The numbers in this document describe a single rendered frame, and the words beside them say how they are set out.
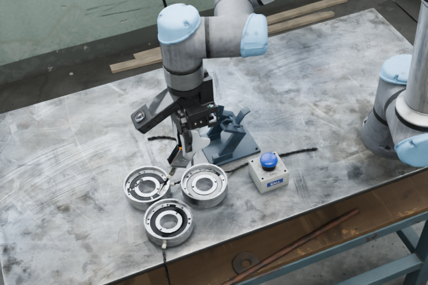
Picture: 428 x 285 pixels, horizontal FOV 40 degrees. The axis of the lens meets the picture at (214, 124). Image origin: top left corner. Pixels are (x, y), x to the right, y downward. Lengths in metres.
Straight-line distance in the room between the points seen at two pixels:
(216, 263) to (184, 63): 0.65
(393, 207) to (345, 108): 0.32
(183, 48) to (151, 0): 1.92
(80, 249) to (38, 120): 0.43
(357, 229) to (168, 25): 0.85
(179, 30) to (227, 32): 0.08
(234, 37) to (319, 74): 0.65
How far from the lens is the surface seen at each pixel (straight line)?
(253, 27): 1.05
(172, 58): 1.07
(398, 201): 1.72
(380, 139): 1.45
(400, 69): 1.36
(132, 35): 3.04
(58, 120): 1.61
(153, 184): 1.39
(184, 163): 1.29
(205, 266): 1.56
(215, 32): 1.05
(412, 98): 1.22
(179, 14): 1.05
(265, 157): 1.34
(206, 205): 1.33
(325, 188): 1.39
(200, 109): 1.17
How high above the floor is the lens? 1.89
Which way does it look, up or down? 46 degrees down
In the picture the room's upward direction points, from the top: 4 degrees counter-clockwise
